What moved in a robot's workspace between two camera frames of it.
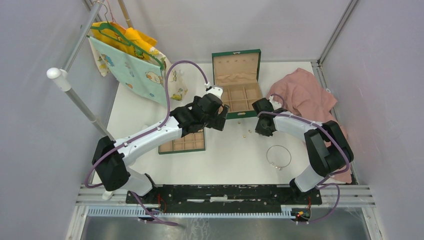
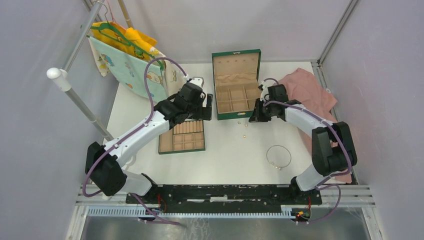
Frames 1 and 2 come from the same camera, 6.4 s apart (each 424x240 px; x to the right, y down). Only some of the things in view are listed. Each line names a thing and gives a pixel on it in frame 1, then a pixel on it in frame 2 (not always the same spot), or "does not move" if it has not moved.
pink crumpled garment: [303, 95] does not move
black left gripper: [217, 122] -> [204, 113]
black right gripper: [259, 130] -> [256, 116]
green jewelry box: [238, 74] does not move
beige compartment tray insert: [193, 142] does not move
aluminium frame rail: [318, 64] does not move
